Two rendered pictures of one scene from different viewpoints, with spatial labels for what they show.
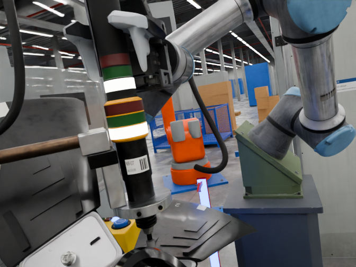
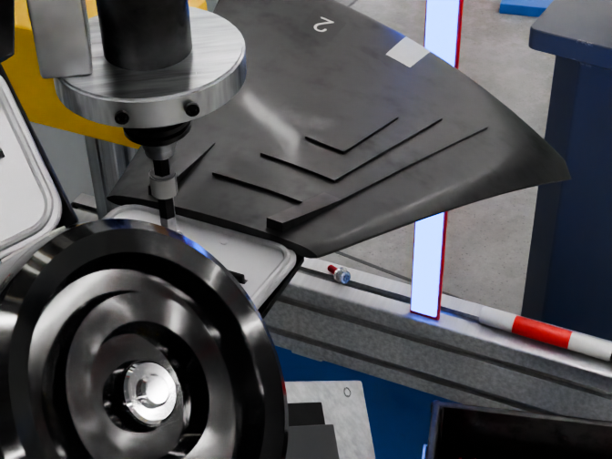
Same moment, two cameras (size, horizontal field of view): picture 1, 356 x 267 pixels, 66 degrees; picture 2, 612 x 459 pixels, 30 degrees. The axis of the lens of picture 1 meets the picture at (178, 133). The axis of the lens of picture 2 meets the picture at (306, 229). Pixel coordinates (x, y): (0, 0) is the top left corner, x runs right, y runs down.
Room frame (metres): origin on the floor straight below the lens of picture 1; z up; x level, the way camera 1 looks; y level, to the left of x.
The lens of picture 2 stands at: (-0.04, -0.06, 1.49)
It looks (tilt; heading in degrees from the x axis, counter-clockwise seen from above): 39 degrees down; 10
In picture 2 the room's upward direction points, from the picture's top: 1 degrees counter-clockwise
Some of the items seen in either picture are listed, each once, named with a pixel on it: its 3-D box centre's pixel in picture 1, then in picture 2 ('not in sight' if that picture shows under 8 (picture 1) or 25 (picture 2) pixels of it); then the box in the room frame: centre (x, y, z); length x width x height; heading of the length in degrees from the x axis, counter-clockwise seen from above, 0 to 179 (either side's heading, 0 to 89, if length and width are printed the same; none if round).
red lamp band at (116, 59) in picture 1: (115, 61); not in sight; (0.31, 0.06, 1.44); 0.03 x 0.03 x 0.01
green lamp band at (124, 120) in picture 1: (126, 119); not in sight; (0.31, 0.06, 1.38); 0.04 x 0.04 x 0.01
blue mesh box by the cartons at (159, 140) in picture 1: (174, 129); not in sight; (7.63, 0.08, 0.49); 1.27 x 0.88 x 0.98; 157
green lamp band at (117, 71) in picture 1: (117, 73); not in sight; (0.31, 0.06, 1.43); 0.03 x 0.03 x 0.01
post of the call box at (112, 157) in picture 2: not in sight; (112, 163); (0.74, 0.24, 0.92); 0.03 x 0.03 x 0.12; 74
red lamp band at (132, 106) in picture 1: (124, 107); not in sight; (0.31, 0.06, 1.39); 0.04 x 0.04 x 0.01
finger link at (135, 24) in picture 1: (136, 44); not in sight; (0.31, 0.03, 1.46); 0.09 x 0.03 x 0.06; 175
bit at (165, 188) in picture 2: (151, 249); (165, 198); (0.31, 0.06, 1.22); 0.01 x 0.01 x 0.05
